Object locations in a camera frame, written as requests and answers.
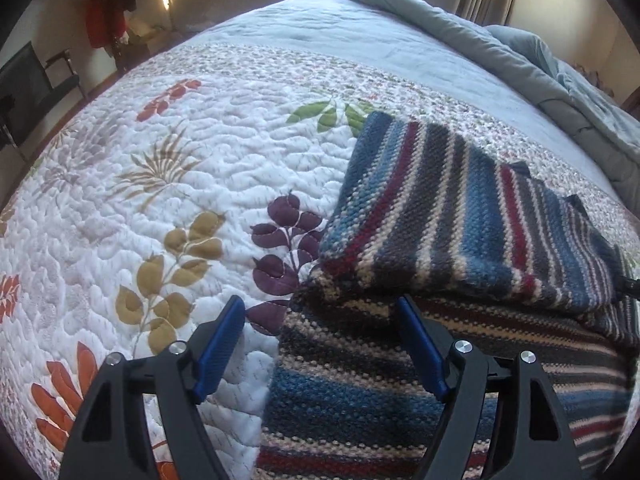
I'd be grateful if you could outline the red hanging garment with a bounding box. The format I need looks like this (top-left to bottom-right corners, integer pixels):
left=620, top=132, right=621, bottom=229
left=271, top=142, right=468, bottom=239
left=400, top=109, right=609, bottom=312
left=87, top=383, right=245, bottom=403
left=82, top=0, right=128, bottom=51

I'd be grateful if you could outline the grey-blue comforter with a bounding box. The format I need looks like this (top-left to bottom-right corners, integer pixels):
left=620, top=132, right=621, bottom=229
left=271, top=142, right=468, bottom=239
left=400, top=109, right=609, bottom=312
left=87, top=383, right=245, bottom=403
left=317, top=0, right=640, bottom=206

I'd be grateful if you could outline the floral quilted bedspread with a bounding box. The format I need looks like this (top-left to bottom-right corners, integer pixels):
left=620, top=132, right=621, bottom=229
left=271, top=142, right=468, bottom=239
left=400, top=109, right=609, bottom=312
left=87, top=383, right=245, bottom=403
left=0, top=0, right=640, bottom=480

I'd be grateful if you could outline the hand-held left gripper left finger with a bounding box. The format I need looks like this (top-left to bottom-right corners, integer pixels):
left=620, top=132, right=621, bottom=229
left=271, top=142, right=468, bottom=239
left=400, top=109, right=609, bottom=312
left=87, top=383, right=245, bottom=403
left=59, top=295, right=247, bottom=480

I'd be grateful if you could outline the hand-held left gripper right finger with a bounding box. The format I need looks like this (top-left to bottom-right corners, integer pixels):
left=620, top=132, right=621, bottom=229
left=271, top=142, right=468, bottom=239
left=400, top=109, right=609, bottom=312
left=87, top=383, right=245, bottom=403
left=396, top=294, right=583, bottom=480

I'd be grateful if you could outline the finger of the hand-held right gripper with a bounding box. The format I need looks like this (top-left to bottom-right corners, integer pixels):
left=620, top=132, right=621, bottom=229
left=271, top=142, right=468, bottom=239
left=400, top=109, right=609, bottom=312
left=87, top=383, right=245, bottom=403
left=617, top=272, right=640, bottom=303

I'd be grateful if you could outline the striped knitted sweater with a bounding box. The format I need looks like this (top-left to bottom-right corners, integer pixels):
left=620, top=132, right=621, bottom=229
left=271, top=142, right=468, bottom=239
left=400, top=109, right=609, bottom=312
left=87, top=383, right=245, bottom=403
left=255, top=110, right=640, bottom=480

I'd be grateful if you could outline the black chair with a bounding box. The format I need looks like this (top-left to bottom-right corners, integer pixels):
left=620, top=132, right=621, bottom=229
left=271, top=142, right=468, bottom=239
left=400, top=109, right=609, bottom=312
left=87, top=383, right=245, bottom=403
left=0, top=40, right=88, bottom=161

